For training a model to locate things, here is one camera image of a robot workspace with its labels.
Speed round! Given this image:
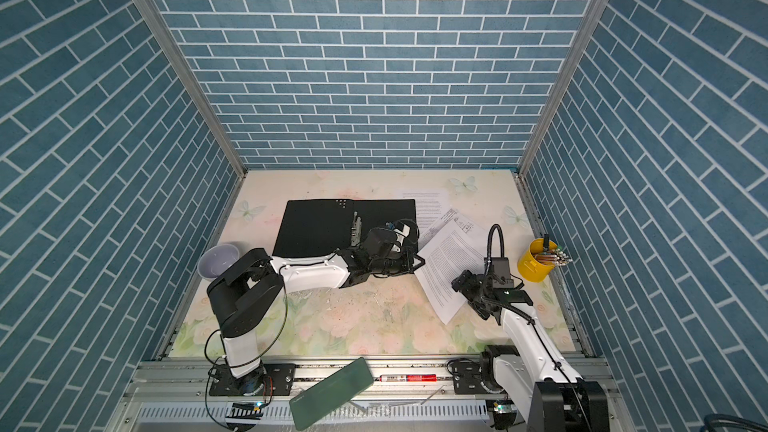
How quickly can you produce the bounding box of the technical drawing paper sheet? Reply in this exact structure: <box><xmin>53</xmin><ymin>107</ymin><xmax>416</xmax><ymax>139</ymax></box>
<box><xmin>419</xmin><ymin>208</ymin><xmax>487</xmax><ymax>251</ymax></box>

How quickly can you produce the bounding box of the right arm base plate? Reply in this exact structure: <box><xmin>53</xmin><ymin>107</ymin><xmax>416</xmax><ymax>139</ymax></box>
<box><xmin>446</xmin><ymin>358</ymin><xmax>504</xmax><ymax>395</ymax></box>

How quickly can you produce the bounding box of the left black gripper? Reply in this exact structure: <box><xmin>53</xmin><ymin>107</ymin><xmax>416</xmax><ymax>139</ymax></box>
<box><xmin>367</xmin><ymin>245</ymin><xmax>428</xmax><ymax>275</ymax></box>

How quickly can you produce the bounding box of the metal folder clip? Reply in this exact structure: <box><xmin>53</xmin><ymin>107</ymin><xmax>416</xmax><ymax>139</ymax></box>
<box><xmin>350</xmin><ymin>211</ymin><xmax>362</xmax><ymax>247</ymax></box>

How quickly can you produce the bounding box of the left aluminium frame post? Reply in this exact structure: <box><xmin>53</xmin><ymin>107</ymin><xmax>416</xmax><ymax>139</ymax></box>
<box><xmin>104</xmin><ymin>0</ymin><xmax>247</xmax><ymax>178</ymax></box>

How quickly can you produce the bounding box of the yellow pen cup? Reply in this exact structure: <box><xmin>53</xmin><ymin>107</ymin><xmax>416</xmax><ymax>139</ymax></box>
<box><xmin>517</xmin><ymin>238</ymin><xmax>556</xmax><ymax>283</ymax></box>

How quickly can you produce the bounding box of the grey ceramic mug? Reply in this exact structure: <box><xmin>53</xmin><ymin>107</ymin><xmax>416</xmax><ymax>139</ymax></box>
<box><xmin>197</xmin><ymin>243</ymin><xmax>240</xmax><ymax>281</ymax></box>

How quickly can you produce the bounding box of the green board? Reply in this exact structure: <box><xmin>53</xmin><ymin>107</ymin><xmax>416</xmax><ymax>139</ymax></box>
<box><xmin>289</xmin><ymin>357</ymin><xmax>375</xmax><ymax>431</ymax></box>

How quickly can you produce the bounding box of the red marker pen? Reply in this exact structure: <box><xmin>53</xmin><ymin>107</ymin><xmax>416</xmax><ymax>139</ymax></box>
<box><xmin>377</xmin><ymin>374</ymin><xmax>437</xmax><ymax>383</ymax></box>

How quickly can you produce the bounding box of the text printed paper sheet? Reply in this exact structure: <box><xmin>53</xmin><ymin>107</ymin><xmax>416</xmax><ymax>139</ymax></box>
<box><xmin>415</xmin><ymin>222</ymin><xmax>485</xmax><ymax>325</ymax></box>

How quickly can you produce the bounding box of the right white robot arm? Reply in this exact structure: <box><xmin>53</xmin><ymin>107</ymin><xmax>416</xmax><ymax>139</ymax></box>
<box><xmin>451</xmin><ymin>257</ymin><xmax>610</xmax><ymax>431</ymax></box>

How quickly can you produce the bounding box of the aluminium corner frame post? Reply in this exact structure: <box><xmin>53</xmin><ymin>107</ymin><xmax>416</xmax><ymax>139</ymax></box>
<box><xmin>517</xmin><ymin>0</ymin><xmax>634</xmax><ymax>178</ymax></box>

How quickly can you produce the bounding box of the orange black file folder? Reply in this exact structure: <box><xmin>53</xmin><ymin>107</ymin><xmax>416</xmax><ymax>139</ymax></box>
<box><xmin>272</xmin><ymin>198</ymin><xmax>416</xmax><ymax>258</ymax></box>

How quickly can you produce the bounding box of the aluminium front rail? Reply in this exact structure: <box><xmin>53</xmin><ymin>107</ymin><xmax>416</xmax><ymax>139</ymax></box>
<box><xmin>122</xmin><ymin>356</ymin><xmax>619</xmax><ymax>406</ymax></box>

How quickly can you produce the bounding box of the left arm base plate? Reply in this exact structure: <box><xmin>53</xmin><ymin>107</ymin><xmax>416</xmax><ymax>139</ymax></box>
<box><xmin>208</xmin><ymin>363</ymin><xmax>296</xmax><ymax>398</ymax></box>

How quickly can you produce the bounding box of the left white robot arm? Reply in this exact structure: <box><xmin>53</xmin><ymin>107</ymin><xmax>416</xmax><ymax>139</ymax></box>
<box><xmin>206</xmin><ymin>219</ymin><xmax>425</xmax><ymax>379</ymax></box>

